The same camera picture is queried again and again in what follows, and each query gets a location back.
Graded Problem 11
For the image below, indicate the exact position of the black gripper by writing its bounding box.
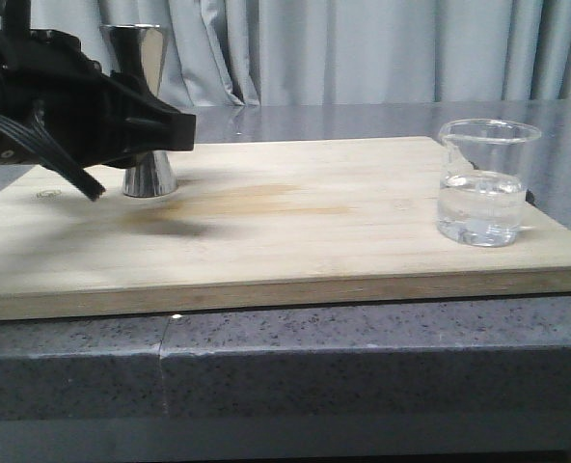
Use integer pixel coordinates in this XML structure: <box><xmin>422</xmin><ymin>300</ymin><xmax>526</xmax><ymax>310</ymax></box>
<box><xmin>0</xmin><ymin>29</ymin><xmax>196</xmax><ymax>168</ymax></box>

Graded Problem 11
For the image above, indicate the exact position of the steel double jigger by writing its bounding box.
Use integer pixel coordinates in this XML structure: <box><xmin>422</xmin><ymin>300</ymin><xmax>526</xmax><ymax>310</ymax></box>
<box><xmin>99</xmin><ymin>24</ymin><xmax>177</xmax><ymax>198</ymax></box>

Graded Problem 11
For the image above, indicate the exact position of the clear glass beaker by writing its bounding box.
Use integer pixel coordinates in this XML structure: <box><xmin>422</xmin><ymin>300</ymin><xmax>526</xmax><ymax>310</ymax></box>
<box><xmin>436</xmin><ymin>119</ymin><xmax>542</xmax><ymax>247</ymax></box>

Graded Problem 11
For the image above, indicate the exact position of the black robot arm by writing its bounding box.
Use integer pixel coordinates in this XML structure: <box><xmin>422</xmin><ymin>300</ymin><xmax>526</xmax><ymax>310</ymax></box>
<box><xmin>0</xmin><ymin>1</ymin><xmax>196</xmax><ymax>168</ymax></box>

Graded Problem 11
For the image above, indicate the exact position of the wooden cutting board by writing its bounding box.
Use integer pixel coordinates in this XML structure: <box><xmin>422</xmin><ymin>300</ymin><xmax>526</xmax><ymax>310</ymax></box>
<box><xmin>0</xmin><ymin>137</ymin><xmax>571</xmax><ymax>320</ymax></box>

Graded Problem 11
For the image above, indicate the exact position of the black cutting board handle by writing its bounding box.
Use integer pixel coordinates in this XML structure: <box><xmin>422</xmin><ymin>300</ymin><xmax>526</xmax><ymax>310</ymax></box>
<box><xmin>462</xmin><ymin>168</ymin><xmax>534</xmax><ymax>207</ymax></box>

